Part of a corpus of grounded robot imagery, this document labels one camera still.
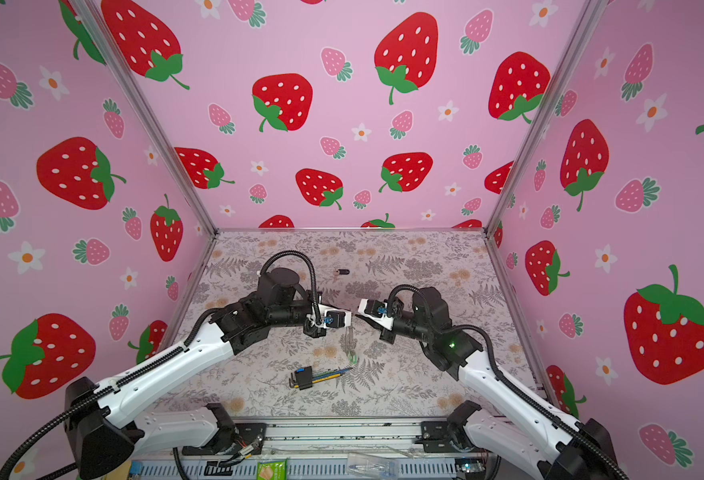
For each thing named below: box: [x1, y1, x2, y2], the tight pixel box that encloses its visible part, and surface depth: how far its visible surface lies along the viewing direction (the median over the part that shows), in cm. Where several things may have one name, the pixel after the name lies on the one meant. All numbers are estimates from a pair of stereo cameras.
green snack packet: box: [256, 458, 289, 480], surface depth 70 cm
